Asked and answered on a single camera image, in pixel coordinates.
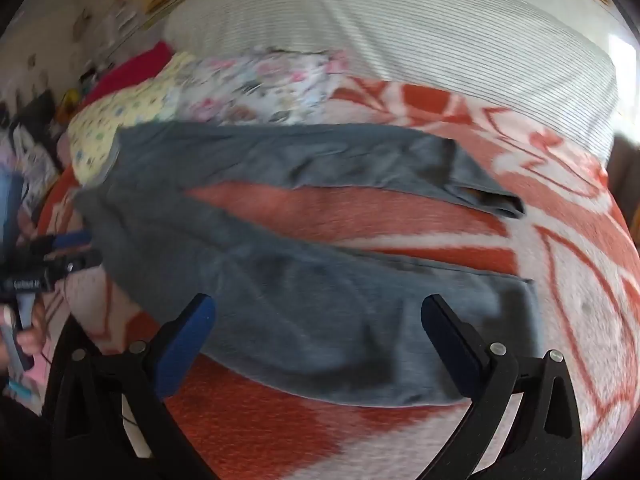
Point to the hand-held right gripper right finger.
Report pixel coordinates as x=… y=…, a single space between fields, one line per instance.
x=447 y=340

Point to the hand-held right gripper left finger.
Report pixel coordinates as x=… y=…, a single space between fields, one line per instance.
x=187 y=340

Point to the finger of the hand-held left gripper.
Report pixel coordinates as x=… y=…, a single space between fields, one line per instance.
x=80 y=261
x=75 y=238

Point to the grey pants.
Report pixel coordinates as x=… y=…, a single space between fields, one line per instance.
x=300 y=310

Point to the person's left hand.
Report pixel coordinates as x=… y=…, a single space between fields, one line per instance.
x=30 y=342

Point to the yellow bear-print cloth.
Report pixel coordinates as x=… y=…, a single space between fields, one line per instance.
x=125 y=110

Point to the orange and white blanket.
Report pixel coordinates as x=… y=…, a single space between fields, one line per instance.
x=575 y=285

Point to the red cloth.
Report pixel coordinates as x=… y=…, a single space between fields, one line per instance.
x=145 y=67

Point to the floral printed cloth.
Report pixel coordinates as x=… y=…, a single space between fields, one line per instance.
x=260 y=90

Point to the brown furniture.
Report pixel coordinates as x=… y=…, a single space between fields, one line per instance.
x=625 y=175

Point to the white striped sheet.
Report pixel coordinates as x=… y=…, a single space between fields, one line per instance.
x=425 y=35

